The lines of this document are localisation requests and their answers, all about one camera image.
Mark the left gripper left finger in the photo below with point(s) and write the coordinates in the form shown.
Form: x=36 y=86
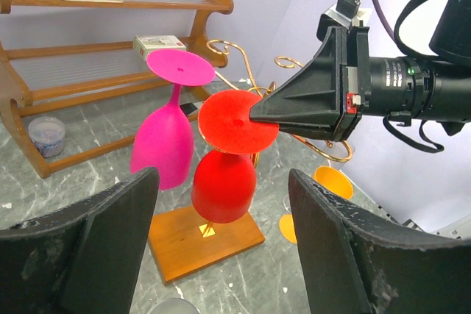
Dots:
x=82 y=258

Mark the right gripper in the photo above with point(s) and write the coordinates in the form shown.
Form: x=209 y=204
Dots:
x=337 y=80

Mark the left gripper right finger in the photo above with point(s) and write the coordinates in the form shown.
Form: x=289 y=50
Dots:
x=387 y=268

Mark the red wine glass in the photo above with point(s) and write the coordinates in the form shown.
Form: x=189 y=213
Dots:
x=225 y=178

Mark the pink wine glass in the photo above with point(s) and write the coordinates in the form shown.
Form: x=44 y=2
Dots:
x=165 y=139

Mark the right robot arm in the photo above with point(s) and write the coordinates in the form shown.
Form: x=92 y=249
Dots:
x=434 y=87

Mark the gold wine glass rack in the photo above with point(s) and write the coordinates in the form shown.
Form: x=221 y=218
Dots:
x=217 y=224

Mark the yellow wine glass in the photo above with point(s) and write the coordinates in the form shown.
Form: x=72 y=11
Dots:
x=312 y=202

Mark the clear wine glass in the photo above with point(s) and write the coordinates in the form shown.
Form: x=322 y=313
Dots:
x=174 y=306

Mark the wooden shelf rack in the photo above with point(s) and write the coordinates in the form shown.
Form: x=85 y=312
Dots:
x=48 y=79

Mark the small black device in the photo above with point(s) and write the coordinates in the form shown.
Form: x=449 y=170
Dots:
x=189 y=108

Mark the green white small box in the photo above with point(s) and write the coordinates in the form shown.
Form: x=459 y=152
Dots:
x=144 y=44

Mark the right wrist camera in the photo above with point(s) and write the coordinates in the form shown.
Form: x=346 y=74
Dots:
x=344 y=13

